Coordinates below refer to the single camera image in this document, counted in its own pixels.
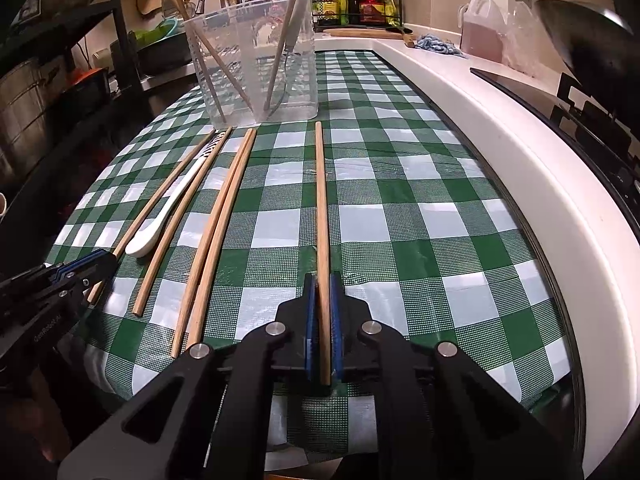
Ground clear plastic utensil holder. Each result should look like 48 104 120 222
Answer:
182 0 321 130

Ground black pot orange lid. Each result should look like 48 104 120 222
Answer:
60 67 111 111

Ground black shelf rack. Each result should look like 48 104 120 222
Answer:
0 0 151 211

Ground blue rag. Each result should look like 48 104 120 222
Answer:
415 33 463 56

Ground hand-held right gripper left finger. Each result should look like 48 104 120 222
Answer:
57 272 321 480

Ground blue colander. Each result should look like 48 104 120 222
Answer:
150 17 185 41

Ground white spoon striped handle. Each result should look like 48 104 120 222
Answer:
124 130 223 259

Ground green checked tablecloth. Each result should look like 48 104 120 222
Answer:
42 50 576 466

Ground white handled steel fork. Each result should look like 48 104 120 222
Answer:
272 0 317 111

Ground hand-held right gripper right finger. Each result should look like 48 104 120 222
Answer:
329 271 586 480

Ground black glass cooktop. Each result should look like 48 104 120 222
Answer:
470 67 640 221

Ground black wok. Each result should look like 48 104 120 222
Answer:
532 0 640 126

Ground steel stockpot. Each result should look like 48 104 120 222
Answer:
0 57 56 176

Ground green bowl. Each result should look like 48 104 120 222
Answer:
132 22 173 46

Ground black pan support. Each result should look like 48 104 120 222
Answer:
550 72 640 161

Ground clear plastic bag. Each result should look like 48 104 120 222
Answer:
502 2 551 76

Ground plastic oil jug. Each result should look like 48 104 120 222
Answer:
459 0 508 63

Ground black cooking pot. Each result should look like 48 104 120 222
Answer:
135 35 193 73

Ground round wooden cutting board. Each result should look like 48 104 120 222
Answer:
322 27 408 40

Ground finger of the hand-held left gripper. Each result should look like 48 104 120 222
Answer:
42 250 118 279
50 265 112 302

